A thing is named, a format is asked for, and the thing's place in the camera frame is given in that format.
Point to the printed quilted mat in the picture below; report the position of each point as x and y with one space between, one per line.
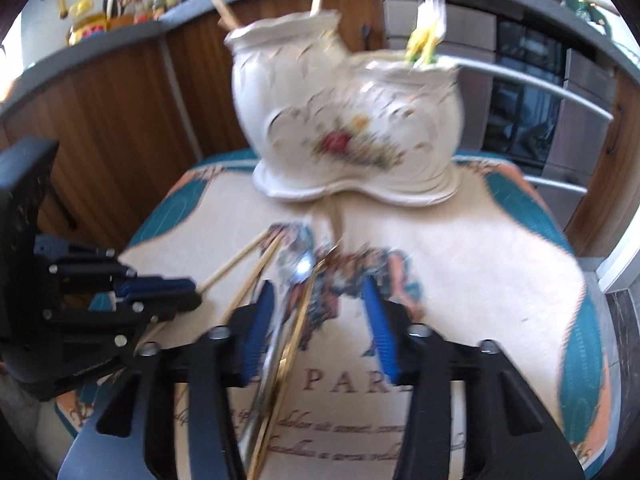
475 260

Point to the gold fork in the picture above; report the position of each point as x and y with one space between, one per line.
430 15

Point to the wide wooden cabinet door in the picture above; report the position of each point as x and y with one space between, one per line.
215 85

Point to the green kettle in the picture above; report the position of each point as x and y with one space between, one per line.
586 10

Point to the grey speckled countertop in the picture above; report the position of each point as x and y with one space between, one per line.
125 37

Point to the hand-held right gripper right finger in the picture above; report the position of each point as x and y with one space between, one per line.
377 330

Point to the slim gold utensil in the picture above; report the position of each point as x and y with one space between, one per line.
295 345

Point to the white ceramic utensil holder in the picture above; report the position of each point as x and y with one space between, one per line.
300 110

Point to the knife block with scissors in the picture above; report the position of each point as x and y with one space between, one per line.
119 7

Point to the narrow wooden cabinet door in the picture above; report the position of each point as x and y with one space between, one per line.
605 170

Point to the steel built-in oven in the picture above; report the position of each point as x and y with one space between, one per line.
525 85

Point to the curved wooden cabinet door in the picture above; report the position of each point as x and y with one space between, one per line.
100 125

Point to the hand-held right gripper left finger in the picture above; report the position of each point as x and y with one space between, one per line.
260 325

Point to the yellow oil bottle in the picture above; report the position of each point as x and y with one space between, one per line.
86 22

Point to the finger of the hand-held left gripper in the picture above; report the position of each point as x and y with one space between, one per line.
160 300
155 285

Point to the silver spoon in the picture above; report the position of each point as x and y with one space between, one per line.
300 265

